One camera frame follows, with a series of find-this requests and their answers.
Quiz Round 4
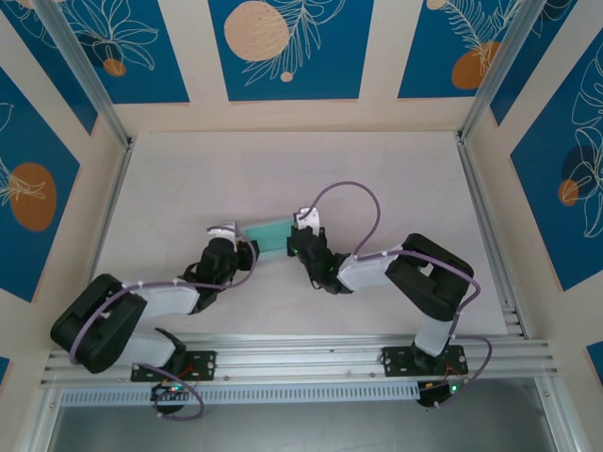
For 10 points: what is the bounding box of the controller board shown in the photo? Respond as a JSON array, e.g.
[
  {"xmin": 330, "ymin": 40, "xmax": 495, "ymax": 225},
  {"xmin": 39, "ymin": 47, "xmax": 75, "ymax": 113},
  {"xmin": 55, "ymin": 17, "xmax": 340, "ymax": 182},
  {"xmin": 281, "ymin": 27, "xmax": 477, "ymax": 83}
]
[
  {"xmin": 150, "ymin": 381, "xmax": 195, "ymax": 402},
  {"xmin": 417, "ymin": 379, "xmax": 473, "ymax": 407}
]

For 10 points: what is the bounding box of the blue floral wall panel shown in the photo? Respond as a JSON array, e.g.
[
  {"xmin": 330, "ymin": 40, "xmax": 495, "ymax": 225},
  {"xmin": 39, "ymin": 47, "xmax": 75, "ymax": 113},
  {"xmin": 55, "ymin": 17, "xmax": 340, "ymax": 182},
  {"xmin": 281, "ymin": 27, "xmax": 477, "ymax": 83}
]
[
  {"xmin": 208, "ymin": 0, "xmax": 376, "ymax": 102},
  {"xmin": 398, "ymin": 0, "xmax": 524, "ymax": 100},
  {"xmin": 0, "ymin": 65, "xmax": 81, "ymax": 303},
  {"xmin": 46, "ymin": 0, "xmax": 191, "ymax": 105},
  {"xmin": 0, "ymin": 8, "xmax": 99, "ymax": 137},
  {"xmin": 510, "ymin": 46, "xmax": 603, "ymax": 293},
  {"xmin": 489, "ymin": 0, "xmax": 603, "ymax": 127}
]

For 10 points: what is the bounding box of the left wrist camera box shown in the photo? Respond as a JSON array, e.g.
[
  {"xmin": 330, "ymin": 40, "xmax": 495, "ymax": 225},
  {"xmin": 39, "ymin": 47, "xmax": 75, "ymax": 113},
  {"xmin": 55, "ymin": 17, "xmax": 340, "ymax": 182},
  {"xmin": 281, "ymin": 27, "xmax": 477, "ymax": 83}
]
[{"xmin": 206, "ymin": 219, "xmax": 240, "ymax": 250}]

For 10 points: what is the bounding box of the grey slotted cable duct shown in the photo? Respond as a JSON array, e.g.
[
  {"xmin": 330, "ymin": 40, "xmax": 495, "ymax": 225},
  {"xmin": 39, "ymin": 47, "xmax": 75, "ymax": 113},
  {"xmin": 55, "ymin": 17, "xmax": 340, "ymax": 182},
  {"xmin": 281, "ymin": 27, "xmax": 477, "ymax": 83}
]
[{"xmin": 59, "ymin": 381, "xmax": 423, "ymax": 407}]

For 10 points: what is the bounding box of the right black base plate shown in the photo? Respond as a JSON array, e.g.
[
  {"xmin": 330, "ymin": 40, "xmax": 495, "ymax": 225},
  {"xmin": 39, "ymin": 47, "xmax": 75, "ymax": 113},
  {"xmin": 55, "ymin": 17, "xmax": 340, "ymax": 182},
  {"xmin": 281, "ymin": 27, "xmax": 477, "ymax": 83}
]
[{"xmin": 380, "ymin": 346, "xmax": 470, "ymax": 378}]

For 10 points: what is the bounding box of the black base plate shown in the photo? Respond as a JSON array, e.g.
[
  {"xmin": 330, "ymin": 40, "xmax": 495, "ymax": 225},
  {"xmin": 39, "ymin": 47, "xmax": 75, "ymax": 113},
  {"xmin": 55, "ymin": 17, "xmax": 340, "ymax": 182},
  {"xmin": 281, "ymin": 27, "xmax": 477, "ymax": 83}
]
[
  {"xmin": 380, "ymin": 346, "xmax": 470, "ymax": 378},
  {"xmin": 130, "ymin": 350, "xmax": 218, "ymax": 382}
]

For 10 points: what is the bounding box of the grey metal sheet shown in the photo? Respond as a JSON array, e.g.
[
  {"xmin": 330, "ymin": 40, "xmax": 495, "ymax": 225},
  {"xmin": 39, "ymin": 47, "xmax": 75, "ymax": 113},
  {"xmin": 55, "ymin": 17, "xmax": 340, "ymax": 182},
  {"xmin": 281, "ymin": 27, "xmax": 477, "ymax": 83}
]
[{"xmin": 46, "ymin": 376, "xmax": 576, "ymax": 452}]

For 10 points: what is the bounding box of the light blue paper box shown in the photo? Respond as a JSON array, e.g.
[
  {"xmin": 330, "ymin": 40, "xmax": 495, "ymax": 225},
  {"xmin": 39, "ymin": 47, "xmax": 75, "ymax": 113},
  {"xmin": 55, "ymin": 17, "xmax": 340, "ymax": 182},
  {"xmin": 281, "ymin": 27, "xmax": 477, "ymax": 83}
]
[{"xmin": 237, "ymin": 214, "xmax": 299, "ymax": 265}]

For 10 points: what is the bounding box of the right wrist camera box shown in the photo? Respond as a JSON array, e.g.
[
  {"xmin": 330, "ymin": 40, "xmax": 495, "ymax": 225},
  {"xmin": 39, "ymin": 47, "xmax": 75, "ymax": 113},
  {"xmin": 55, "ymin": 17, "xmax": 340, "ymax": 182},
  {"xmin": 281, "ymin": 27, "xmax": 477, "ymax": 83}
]
[{"xmin": 294, "ymin": 205, "xmax": 323, "ymax": 232}]

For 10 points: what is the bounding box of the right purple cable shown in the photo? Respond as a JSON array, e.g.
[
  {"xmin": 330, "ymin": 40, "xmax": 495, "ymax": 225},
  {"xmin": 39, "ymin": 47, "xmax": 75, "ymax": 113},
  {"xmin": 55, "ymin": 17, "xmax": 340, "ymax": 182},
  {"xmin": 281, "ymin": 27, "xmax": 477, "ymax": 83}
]
[{"xmin": 301, "ymin": 180, "xmax": 495, "ymax": 411}]

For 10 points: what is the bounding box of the purple cable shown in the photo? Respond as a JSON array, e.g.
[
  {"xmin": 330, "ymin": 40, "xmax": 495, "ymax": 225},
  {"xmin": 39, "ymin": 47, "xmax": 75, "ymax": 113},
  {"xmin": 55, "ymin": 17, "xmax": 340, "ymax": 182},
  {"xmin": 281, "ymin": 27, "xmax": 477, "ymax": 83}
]
[
  {"xmin": 301, "ymin": 180, "xmax": 495, "ymax": 411},
  {"xmin": 70, "ymin": 227, "xmax": 259, "ymax": 420}
]

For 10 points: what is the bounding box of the aluminium side rail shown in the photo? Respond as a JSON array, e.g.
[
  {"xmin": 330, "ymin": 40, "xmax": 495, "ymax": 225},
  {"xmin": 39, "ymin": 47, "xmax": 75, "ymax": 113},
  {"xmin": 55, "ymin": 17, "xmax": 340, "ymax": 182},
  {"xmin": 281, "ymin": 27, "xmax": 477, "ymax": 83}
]
[
  {"xmin": 69, "ymin": 136, "xmax": 137, "ymax": 349},
  {"xmin": 455, "ymin": 131, "xmax": 529, "ymax": 338}
]

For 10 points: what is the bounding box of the aluminium corner post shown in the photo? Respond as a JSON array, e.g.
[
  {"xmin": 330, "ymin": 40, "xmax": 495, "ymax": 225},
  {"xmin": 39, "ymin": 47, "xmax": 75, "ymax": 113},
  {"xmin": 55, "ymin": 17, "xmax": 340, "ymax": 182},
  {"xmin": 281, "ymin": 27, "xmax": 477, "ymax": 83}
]
[
  {"xmin": 35, "ymin": 0, "xmax": 138, "ymax": 150},
  {"xmin": 459, "ymin": 0, "xmax": 541, "ymax": 142}
]

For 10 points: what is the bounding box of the left controller board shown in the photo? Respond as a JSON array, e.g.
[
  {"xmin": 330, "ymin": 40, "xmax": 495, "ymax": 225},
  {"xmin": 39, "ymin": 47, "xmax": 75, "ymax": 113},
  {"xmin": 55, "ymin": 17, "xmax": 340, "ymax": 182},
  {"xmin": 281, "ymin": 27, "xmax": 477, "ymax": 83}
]
[{"xmin": 150, "ymin": 381, "xmax": 195, "ymax": 402}]

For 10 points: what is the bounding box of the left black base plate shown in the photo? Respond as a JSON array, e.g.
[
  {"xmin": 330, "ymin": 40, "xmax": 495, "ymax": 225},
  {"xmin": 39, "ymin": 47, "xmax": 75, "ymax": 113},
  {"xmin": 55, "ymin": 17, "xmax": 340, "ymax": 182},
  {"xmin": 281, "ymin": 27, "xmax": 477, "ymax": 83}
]
[{"xmin": 130, "ymin": 350, "xmax": 218, "ymax": 382}]

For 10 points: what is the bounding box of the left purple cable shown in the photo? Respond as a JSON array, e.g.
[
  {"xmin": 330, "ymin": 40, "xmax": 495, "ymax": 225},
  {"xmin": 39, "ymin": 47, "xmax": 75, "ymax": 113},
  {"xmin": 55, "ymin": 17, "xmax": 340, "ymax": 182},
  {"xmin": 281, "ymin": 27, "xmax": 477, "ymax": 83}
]
[{"xmin": 70, "ymin": 227, "xmax": 259, "ymax": 420}]

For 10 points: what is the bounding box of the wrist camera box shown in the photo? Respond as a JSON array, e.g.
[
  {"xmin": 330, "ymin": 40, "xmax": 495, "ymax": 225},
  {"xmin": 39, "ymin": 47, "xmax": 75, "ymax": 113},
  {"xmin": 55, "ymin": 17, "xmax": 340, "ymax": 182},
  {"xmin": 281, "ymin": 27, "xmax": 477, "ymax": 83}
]
[
  {"xmin": 206, "ymin": 219, "xmax": 240, "ymax": 250},
  {"xmin": 294, "ymin": 205, "xmax": 323, "ymax": 232}
]

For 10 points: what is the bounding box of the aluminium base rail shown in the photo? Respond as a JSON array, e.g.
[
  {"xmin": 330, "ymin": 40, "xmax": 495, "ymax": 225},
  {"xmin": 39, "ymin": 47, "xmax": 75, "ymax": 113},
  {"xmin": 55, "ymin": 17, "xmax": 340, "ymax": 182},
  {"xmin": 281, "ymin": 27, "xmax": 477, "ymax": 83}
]
[{"xmin": 40, "ymin": 332, "xmax": 562, "ymax": 385}]

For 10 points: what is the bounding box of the right controller board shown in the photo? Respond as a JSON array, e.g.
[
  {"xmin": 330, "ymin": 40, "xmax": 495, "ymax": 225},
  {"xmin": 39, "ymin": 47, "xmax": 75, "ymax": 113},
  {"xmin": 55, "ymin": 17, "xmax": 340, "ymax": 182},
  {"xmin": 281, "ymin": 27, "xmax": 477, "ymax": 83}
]
[{"xmin": 417, "ymin": 379, "xmax": 473, "ymax": 407}]

